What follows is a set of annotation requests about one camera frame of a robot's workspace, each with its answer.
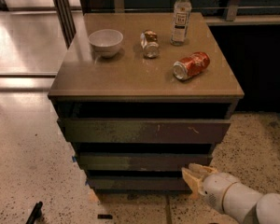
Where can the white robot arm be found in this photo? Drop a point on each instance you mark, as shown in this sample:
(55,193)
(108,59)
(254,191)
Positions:
(229,196)

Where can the blue tape piece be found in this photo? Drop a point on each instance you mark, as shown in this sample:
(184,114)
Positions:
(73,159)

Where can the drawer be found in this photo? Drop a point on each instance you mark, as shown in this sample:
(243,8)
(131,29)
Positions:
(139,162)
(138,184)
(144,131)

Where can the bottom drawer front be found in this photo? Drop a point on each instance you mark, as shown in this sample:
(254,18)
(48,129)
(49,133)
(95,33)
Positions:
(138,184)

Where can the black object on floor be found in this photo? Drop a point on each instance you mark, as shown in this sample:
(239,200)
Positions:
(35,214)

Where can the clear plastic water bottle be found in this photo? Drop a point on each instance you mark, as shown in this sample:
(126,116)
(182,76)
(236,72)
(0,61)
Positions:
(182,10)

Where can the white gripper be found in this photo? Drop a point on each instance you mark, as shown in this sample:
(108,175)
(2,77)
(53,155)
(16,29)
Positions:
(218,189)

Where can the black tape floor mark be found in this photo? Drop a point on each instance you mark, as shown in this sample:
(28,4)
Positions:
(104,216)

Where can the white ceramic bowl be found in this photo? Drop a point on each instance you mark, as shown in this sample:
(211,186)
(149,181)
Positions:
(106,42)

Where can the brown drawer cabinet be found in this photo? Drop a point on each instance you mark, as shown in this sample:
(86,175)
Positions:
(131,86)

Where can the red soda can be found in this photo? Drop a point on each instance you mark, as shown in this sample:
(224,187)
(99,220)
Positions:
(191,66)

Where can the top drawer front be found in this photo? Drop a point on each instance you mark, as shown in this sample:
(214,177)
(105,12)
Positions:
(144,131)

